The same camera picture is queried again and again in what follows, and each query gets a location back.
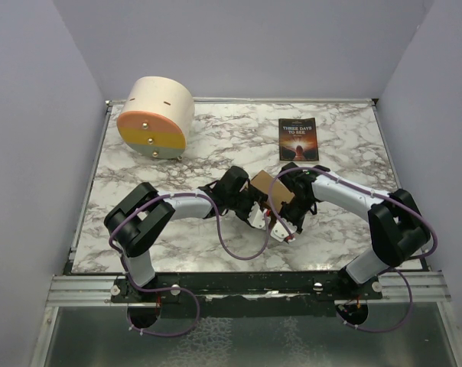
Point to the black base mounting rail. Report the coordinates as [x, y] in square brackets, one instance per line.
[241, 294]

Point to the aluminium frame rail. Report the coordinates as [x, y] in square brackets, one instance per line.
[80, 291]

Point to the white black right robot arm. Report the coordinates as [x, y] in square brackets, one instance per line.
[396, 226]

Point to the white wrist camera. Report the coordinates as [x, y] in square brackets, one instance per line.
[283, 233]
[258, 216]

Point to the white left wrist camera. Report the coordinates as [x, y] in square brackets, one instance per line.
[258, 216]

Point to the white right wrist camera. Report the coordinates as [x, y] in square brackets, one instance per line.
[283, 233]

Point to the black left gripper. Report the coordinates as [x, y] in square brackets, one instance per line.
[254, 196]

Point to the brown cardboard box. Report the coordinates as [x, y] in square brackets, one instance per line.
[277, 192]

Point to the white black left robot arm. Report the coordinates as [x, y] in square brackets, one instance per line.
[136, 222]

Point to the cream cylindrical container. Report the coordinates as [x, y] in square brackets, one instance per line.
[156, 118]

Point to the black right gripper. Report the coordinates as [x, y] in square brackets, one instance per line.
[297, 224]

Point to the dark book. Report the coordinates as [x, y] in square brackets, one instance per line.
[298, 140]

